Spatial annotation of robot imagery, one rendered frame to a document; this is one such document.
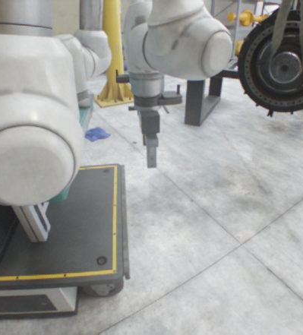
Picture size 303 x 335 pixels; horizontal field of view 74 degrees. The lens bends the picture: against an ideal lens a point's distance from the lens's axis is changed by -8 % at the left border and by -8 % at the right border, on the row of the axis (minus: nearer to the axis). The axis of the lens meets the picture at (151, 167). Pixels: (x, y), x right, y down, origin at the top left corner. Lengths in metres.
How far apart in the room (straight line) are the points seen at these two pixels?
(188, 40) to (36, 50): 0.22
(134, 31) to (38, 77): 0.30
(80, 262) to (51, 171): 0.61
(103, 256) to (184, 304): 0.45
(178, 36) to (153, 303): 0.99
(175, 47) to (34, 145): 0.27
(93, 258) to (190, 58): 0.70
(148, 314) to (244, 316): 0.41
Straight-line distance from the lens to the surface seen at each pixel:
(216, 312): 1.09
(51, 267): 0.86
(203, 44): 0.36
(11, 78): 0.26
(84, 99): 0.96
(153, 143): 0.54
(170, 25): 0.39
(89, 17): 1.07
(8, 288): 0.90
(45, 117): 0.24
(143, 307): 1.07
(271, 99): 1.32
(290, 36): 1.37
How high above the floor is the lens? 1.00
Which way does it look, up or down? 34 degrees down
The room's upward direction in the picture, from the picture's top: 1 degrees counter-clockwise
